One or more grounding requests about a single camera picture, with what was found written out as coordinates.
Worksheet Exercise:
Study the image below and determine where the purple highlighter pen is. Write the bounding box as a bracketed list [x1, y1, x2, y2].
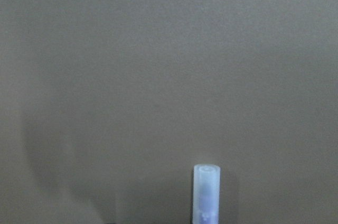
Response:
[192, 164, 220, 224]

